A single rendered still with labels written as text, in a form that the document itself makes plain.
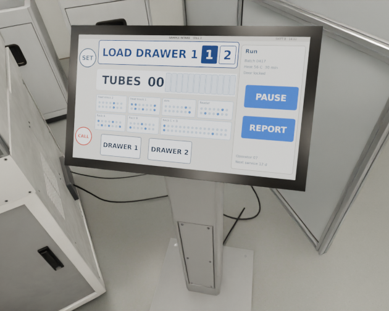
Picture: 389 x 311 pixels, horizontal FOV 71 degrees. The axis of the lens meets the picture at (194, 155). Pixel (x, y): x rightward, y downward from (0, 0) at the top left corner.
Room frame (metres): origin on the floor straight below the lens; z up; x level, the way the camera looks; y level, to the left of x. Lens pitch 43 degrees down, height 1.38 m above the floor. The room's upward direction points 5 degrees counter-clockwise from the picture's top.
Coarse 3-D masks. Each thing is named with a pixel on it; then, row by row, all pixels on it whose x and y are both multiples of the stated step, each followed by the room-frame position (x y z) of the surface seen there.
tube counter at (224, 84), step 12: (156, 72) 0.53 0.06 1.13; (168, 72) 0.53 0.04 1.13; (180, 72) 0.52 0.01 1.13; (192, 72) 0.52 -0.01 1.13; (156, 84) 0.52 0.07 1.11; (168, 84) 0.51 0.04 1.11; (180, 84) 0.51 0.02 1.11; (192, 84) 0.50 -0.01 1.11; (204, 84) 0.50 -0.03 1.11; (216, 84) 0.49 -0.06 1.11; (228, 84) 0.49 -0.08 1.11
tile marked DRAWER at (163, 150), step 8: (152, 144) 0.44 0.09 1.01; (160, 144) 0.44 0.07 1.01; (168, 144) 0.43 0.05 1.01; (176, 144) 0.43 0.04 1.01; (184, 144) 0.43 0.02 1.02; (192, 144) 0.42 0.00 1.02; (152, 152) 0.43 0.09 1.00; (160, 152) 0.43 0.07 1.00; (168, 152) 0.42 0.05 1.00; (176, 152) 0.42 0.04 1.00; (184, 152) 0.42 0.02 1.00; (160, 160) 0.42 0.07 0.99; (168, 160) 0.41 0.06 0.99; (176, 160) 0.41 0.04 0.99; (184, 160) 0.41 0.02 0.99
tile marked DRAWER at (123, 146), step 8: (104, 136) 0.47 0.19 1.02; (112, 136) 0.47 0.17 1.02; (120, 136) 0.47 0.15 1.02; (128, 136) 0.46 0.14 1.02; (136, 136) 0.46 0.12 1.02; (104, 144) 0.46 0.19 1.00; (112, 144) 0.46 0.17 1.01; (120, 144) 0.46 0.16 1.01; (128, 144) 0.45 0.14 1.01; (136, 144) 0.45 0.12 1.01; (104, 152) 0.45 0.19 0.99; (112, 152) 0.45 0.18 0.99; (120, 152) 0.44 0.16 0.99; (128, 152) 0.44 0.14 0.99; (136, 152) 0.44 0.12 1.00
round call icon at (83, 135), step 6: (78, 126) 0.50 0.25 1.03; (84, 126) 0.50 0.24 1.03; (90, 126) 0.50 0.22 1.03; (78, 132) 0.49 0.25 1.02; (84, 132) 0.49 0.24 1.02; (90, 132) 0.49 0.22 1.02; (78, 138) 0.48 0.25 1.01; (84, 138) 0.48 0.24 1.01; (90, 138) 0.48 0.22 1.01; (78, 144) 0.48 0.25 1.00; (84, 144) 0.47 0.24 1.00; (90, 144) 0.47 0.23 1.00
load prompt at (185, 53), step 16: (112, 48) 0.59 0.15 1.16; (128, 48) 0.58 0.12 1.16; (144, 48) 0.57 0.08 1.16; (160, 48) 0.56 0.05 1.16; (176, 48) 0.56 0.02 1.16; (192, 48) 0.55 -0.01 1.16; (208, 48) 0.54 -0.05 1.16; (224, 48) 0.53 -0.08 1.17; (112, 64) 0.57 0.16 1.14; (128, 64) 0.56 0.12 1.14; (144, 64) 0.55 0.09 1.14; (160, 64) 0.54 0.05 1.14; (176, 64) 0.54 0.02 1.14; (192, 64) 0.53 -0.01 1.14; (208, 64) 0.52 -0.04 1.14; (224, 64) 0.51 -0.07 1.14
